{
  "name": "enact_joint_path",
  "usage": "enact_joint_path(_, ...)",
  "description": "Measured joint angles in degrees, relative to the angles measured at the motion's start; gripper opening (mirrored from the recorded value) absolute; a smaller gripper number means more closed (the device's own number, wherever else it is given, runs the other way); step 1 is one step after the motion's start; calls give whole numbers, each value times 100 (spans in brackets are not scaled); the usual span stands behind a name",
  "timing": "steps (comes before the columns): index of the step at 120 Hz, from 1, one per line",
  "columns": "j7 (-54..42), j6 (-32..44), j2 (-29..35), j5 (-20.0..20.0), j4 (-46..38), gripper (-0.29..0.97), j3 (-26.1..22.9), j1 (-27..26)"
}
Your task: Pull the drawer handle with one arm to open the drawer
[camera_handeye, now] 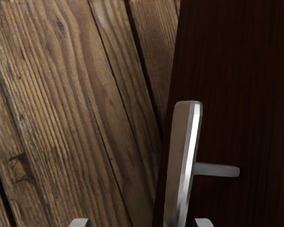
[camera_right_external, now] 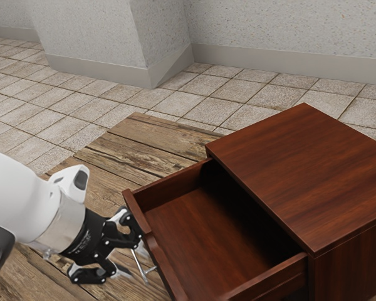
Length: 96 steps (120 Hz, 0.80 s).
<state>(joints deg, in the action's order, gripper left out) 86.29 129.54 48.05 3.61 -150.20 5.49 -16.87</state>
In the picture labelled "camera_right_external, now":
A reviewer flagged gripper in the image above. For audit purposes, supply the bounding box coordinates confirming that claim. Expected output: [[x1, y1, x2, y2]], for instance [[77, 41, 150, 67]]
[[61, 206, 144, 285]]

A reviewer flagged dark red wooden drawer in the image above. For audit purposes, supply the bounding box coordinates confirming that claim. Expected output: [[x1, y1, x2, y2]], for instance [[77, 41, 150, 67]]
[[122, 157, 310, 301]]

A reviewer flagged dark red wooden cabinet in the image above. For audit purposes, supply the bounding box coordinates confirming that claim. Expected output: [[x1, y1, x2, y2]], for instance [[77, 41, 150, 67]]
[[204, 102, 376, 301]]

